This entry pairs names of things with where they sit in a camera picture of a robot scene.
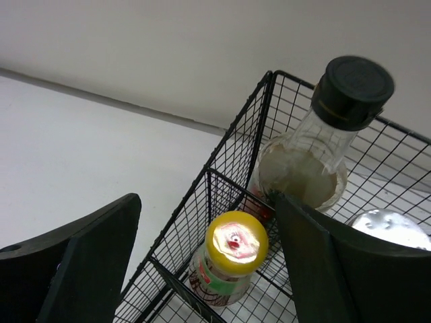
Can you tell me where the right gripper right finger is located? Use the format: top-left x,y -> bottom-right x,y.
275,196 -> 430,322

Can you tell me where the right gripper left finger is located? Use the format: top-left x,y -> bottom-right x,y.
1,193 -> 141,322

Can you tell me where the white jar silver lid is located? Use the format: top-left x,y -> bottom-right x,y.
347,209 -> 430,251

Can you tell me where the yellow-cap sauce bottle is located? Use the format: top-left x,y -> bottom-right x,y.
189,211 -> 269,308

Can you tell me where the tall clear black-cap bottle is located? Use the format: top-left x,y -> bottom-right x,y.
246,55 -> 395,223

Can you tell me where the black wire mesh rack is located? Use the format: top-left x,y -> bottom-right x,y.
114,70 -> 430,322

